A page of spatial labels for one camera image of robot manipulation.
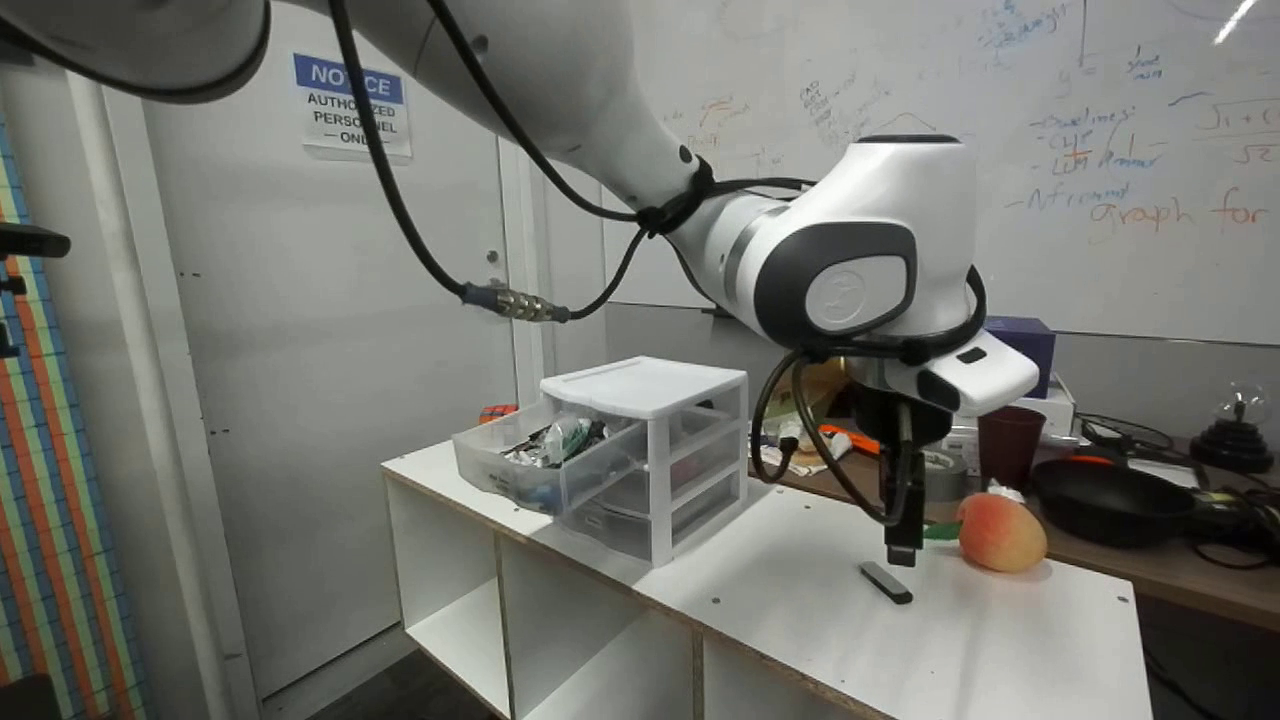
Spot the white plastic drawer unit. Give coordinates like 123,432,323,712
535,350,751,566

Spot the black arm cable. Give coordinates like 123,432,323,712
323,0,817,329

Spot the dark red cup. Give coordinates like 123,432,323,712
974,402,1050,500

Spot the blue notice sign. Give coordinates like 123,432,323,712
286,48,410,158

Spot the large wall whiteboard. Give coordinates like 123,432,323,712
594,0,1280,349

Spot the colourful striped panel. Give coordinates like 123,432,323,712
0,123,142,720

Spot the white cardboard box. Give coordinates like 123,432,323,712
1036,376,1081,444

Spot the white cubby shelf unit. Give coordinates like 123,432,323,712
378,434,1154,720

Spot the black dome desk object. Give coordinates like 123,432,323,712
1187,388,1274,474

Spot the purple box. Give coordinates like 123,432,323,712
988,311,1061,398

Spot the grey tape roll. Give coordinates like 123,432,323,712
923,444,974,508

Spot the black frying pan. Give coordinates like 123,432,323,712
1030,456,1211,553

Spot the small orange tool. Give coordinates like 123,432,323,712
817,421,892,465

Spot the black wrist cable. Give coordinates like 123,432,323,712
748,349,892,527

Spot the clear plastic drawer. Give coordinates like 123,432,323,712
453,402,651,520

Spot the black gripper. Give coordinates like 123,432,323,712
835,376,961,571

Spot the small grey bar object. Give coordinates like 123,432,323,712
856,560,921,607

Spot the toy peach with leaf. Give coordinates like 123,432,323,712
921,485,1050,580

